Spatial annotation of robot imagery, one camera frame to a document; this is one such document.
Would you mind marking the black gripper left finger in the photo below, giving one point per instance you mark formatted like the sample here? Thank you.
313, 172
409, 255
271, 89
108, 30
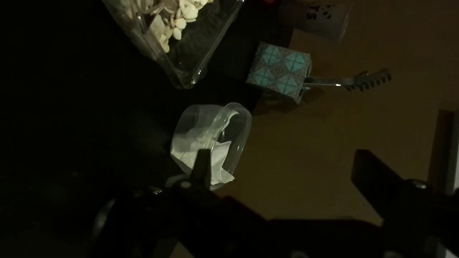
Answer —
201, 172

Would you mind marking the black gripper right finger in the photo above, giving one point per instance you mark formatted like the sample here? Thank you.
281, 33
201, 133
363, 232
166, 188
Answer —
400, 199

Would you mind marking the white paper cup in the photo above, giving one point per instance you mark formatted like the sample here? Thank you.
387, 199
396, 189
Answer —
327, 18

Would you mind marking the clear round container with tissue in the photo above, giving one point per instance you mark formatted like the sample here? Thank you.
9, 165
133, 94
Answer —
221, 129

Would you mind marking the clear rectangular lunchbox with seeds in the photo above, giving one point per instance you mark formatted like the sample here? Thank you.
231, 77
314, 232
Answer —
178, 34

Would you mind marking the patterned tissue box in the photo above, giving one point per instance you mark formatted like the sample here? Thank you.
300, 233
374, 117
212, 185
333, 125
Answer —
281, 70

